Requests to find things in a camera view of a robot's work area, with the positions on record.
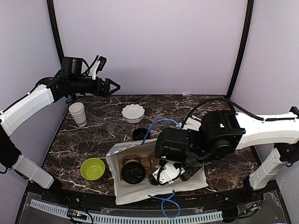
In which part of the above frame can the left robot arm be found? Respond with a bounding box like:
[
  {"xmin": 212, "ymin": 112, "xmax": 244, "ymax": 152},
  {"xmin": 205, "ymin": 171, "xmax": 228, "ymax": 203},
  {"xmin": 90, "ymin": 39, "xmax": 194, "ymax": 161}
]
[{"xmin": 0, "ymin": 77, "xmax": 121, "ymax": 203}]

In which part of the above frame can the stack of black lids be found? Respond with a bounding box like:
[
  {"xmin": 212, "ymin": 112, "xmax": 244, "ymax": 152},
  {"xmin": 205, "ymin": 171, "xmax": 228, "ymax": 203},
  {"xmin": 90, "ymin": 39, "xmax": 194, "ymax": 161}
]
[{"xmin": 132, "ymin": 128, "xmax": 147, "ymax": 141}]

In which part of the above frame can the right black corner post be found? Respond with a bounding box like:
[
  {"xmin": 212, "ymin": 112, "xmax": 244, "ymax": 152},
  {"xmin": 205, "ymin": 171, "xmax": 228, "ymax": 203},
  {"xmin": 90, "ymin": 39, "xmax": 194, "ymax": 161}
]
[{"xmin": 226, "ymin": 0, "xmax": 254, "ymax": 99}]

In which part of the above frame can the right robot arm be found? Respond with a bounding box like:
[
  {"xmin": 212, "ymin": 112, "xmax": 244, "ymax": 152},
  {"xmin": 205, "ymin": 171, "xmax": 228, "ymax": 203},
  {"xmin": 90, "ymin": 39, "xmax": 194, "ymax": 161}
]
[{"xmin": 181, "ymin": 98, "xmax": 299, "ymax": 203}]

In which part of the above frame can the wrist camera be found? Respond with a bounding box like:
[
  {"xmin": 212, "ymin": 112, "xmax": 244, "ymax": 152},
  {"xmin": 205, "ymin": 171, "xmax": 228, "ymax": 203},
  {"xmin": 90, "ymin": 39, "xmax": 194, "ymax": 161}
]
[
  {"xmin": 61, "ymin": 57, "xmax": 83, "ymax": 76},
  {"xmin": 154, "ymin": 127, "xmax": 189, "ymax": 163}
]

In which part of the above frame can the black corner post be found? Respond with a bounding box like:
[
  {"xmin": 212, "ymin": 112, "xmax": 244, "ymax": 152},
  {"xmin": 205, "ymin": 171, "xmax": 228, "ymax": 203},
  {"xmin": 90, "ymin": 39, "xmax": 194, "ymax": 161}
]
[
  {"xmin": 46, "ymin": 0, "xmax": 64, "ymax": 63},
  {"xmin": 226, "ymin": 0, "xmax": 254, "ymax": 99}
]

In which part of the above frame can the white fluted ceramic bowl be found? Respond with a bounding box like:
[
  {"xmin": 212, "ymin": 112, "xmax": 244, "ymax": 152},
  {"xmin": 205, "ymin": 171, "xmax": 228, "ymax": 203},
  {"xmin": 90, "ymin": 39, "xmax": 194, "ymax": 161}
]
[{"xmin": 121, "ymin": 104, "xmax": 145, "ymax": 124}]

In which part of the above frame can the white slotted cable duct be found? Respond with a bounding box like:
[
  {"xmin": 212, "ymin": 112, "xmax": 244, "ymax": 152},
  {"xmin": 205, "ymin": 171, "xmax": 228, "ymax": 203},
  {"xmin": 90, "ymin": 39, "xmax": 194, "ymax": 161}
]
[{"xmin": 30, "ymin": 199, "xmax": 223, "ymax": 224}]

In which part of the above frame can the patterned paper takeout bag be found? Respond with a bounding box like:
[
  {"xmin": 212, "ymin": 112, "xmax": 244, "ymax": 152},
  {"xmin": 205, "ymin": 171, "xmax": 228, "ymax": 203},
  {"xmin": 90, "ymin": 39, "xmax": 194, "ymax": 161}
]
[{"xmin": 106, "ymin": 139, "xmax": 208, "ymax": 205}]

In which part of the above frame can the green bowl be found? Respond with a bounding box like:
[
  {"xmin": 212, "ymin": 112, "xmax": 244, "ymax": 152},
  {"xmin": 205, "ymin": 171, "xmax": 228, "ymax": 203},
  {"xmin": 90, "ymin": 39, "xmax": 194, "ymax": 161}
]
[{"xmin": 80, "ymin": 158, "xmax": 106, "ymax": 182}]

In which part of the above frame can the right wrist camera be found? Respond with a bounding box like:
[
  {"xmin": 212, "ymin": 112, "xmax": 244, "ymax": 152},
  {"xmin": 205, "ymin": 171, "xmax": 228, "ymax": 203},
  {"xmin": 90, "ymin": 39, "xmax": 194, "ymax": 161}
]
[{"xmin": 154, "ymin": 127, "xmax": 189, "ymax": 163}]

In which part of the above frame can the left black corner post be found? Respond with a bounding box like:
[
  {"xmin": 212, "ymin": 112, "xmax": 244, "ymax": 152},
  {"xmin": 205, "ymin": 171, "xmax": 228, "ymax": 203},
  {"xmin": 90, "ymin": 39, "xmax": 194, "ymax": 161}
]
[{"xmin": 46, "ymin": 0, "xmax": 64, "ymax": 63}]

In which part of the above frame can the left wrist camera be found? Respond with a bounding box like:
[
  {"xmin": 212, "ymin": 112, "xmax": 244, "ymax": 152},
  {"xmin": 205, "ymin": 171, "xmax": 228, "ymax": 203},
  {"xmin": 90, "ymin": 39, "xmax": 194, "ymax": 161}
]
[{"xmin": 61, "ymin": 57, "xmax": 83, "ymax": 76}]

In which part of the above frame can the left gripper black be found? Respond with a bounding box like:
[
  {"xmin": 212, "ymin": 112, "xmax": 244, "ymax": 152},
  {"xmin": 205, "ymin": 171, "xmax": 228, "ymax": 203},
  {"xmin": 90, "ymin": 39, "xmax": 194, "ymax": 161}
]
[{"xmin": 69, "ymin": 76, "xmax": 120, "ymax": 97}]

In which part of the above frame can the stack of white paper cups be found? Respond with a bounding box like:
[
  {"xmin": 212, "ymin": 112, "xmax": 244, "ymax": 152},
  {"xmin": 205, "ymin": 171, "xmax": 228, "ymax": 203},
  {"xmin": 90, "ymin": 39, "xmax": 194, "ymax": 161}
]
[{"xmin": 69, "ymin": 102, "xmax": 87, "ymax": 127}]

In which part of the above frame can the black front rail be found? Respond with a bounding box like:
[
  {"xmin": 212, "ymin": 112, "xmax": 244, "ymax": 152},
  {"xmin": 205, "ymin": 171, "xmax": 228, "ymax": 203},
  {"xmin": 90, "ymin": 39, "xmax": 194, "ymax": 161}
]
[{"xmin": 19, "ymin": 181, "xmax": 285, "ymax": 217}]

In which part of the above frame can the bundle of white wrapped straws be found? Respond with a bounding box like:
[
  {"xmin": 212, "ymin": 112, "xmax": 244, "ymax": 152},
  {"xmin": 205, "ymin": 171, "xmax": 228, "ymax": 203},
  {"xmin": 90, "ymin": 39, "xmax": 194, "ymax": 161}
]
[{"xmin": 183, "ymin": 115, "xmax": 201, "ymax": 131}]

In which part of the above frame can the brown cardboard cup carrier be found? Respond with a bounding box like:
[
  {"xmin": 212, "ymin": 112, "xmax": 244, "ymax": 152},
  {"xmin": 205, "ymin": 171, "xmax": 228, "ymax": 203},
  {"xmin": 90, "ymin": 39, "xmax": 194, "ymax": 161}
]
[{"xmin": 118, "ymin": 152, "xmax": 159, "ymax": 180}]

